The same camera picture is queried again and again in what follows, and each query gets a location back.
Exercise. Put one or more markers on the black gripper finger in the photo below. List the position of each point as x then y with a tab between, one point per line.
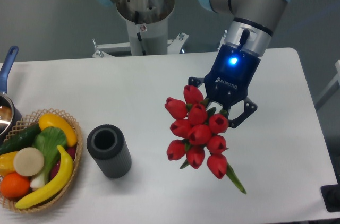
249	108
195	81

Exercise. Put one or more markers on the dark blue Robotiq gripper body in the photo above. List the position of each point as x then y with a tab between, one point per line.
228	80

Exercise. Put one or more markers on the red tulip bouquet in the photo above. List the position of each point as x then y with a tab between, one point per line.
198	129

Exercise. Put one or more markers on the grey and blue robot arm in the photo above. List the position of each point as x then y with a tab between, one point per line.
252	27

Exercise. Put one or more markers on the dark grey ribbed vase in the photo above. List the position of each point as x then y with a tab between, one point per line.
107	146

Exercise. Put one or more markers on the black device at table edge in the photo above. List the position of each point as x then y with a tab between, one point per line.
330	195

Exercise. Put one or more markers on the red radish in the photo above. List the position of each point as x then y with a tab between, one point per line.
72	152

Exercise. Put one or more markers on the yellow squash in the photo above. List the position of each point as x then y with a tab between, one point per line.
53	120

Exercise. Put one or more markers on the green bok choy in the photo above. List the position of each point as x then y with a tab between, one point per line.
46	142

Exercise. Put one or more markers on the yellow banana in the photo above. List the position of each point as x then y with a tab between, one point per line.
53	187

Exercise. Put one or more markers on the woven wicker basket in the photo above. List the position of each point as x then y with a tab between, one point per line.
28	121

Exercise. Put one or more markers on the green cucumber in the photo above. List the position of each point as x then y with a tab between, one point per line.
20	140

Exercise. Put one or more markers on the round beige disc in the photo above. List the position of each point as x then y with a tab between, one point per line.
28	161

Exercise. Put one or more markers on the yellow bell pepper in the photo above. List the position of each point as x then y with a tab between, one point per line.
7	163

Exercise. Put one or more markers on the orange fruit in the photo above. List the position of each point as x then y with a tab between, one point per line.
14	185

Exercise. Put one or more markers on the white frame at right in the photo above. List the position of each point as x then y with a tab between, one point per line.
329	90

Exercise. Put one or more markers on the blue handled saucepan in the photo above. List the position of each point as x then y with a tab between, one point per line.
9	113

